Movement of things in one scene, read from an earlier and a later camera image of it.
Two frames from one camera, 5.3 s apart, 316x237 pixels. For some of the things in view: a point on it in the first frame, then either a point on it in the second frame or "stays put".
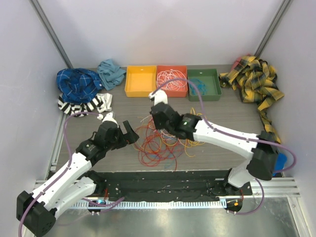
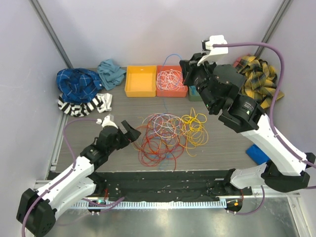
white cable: (165, 76) stays put
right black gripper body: (159, 126) to (202, 73)
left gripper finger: (129, 130) stays put
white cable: (165, 76) stays put
